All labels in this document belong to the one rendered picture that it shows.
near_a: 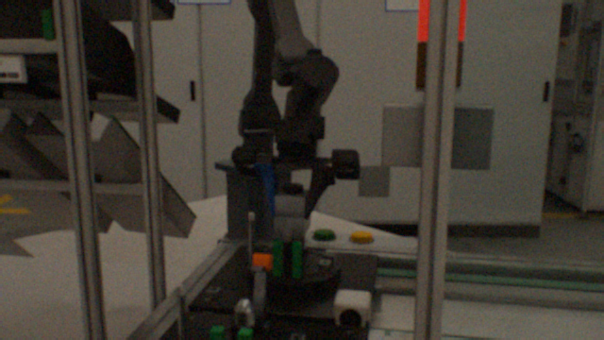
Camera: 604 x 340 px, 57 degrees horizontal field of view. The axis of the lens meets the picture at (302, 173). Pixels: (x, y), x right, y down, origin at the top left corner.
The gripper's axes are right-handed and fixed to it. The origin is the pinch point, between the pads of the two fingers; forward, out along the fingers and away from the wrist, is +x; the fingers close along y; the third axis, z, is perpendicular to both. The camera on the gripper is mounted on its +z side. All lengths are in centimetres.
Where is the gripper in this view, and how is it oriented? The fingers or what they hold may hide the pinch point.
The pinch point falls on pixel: (292, 195)
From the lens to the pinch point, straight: 79.6
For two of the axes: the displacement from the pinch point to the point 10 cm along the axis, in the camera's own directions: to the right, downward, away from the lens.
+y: 9.8, 0.4, -1.7
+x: -1.1, 9.1, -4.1
